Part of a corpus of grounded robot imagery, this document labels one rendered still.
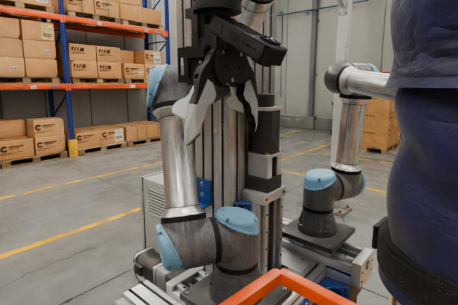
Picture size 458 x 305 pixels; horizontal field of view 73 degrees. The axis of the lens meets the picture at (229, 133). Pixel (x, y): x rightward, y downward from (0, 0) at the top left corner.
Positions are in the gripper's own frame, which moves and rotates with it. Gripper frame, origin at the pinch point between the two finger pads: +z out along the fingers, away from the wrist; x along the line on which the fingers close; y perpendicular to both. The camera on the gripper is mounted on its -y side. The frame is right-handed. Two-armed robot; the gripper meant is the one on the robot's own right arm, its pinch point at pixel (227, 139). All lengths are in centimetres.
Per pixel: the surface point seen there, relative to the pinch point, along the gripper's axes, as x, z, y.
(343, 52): -336, -45, 115
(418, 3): -1.4, -16.2, -23.5
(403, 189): -3.4, 3.3, -23.4
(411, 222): -1.8, 6.3, -24.7
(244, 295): 1.4, 23.1, -4.5
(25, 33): -177, -104, 677
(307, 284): -7.4, 23.1, -10.4
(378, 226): -9.2, 11.0, -19.6
